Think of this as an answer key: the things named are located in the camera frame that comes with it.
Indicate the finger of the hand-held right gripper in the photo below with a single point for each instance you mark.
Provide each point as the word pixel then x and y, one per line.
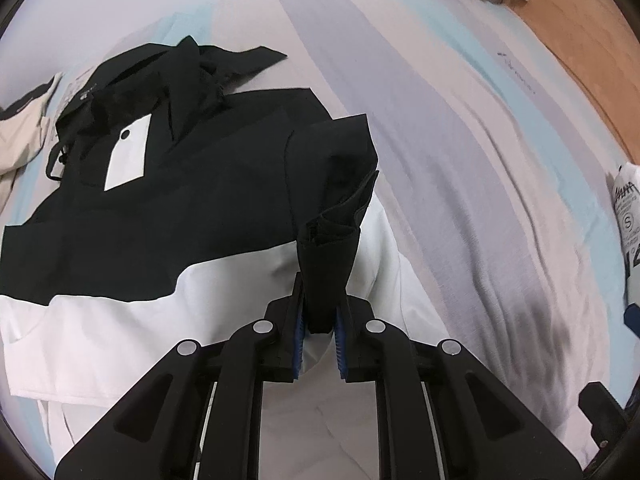
pixel 602 410

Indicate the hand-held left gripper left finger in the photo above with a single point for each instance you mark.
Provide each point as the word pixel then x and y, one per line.
pixel 299 341

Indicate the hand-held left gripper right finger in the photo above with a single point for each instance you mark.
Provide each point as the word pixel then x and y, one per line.
pixel 341 346

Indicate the black and white jacket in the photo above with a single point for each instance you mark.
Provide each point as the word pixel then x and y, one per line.
pixel 200 170

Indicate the white printed bag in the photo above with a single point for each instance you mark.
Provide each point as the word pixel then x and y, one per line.
pixel 627 220

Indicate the pastel striped bed sheet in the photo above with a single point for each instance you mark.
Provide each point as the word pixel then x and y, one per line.
pixel 450 160

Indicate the beige garment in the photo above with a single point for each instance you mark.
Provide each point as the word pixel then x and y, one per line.
pixel 20 135

